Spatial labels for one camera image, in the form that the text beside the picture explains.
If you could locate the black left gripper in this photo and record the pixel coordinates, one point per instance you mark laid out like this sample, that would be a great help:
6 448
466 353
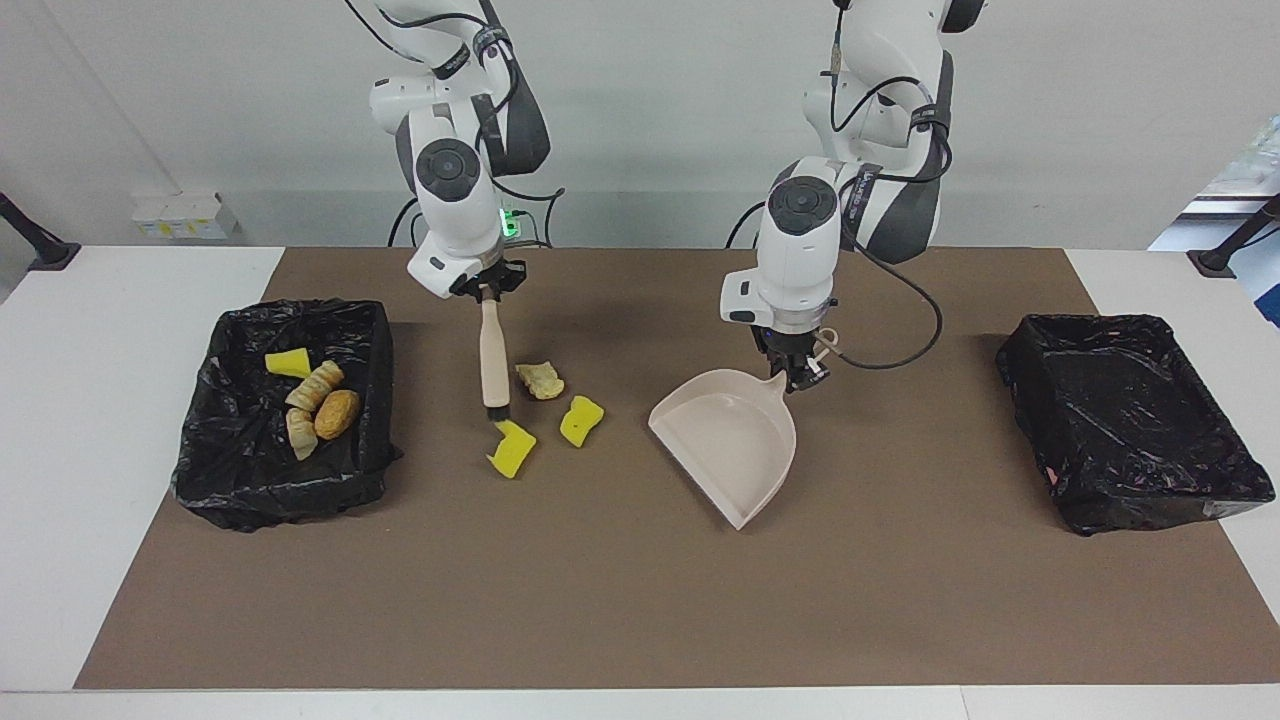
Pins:
795 348

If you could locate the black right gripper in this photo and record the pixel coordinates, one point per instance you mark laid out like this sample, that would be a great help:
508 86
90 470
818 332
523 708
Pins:
492 280

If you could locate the beige hand brush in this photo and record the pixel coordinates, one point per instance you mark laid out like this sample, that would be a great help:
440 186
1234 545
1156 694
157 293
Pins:
494 360

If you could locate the beige plastic dustpan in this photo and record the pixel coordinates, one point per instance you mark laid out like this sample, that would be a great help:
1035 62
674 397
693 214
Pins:
730 440

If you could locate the pale lumpy pastry toy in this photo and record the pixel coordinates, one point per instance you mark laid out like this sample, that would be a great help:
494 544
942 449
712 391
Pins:
541 381

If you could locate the yellow sponge piece dark dot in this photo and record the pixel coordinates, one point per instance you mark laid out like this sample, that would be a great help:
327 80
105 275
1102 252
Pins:
580 422

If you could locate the yellow notched sponge piece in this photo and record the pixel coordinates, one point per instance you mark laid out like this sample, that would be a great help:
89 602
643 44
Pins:
512 452

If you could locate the brown round bun toy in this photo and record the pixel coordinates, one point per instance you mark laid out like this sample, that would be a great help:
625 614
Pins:
337 414

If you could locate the orange striped croissant toy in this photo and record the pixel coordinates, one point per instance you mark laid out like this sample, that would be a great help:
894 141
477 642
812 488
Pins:
315 386

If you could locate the yellow wedge sponge piece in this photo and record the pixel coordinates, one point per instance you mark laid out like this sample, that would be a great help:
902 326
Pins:
290 363

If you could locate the pale ridged pastry toy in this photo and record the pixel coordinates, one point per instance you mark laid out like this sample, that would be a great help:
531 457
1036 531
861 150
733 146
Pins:
301 435

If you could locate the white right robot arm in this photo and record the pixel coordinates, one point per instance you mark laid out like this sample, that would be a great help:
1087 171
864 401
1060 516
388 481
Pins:
450 200

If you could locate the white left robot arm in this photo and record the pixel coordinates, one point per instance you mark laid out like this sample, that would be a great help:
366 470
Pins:
800 230

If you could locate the black bag lined bin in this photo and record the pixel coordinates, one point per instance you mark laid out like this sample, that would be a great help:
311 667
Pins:
250 480

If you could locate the black bag bin pink mark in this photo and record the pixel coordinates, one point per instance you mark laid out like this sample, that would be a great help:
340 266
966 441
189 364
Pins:
1130 420

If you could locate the brown table mat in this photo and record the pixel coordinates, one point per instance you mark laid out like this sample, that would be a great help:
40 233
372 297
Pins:
640 600

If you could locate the black stand foot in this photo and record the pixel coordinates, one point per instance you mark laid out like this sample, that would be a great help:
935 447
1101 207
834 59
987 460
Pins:
1215 262
50 255

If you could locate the white wall socket box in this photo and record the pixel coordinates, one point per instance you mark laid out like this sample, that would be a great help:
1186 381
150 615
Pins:
185 218

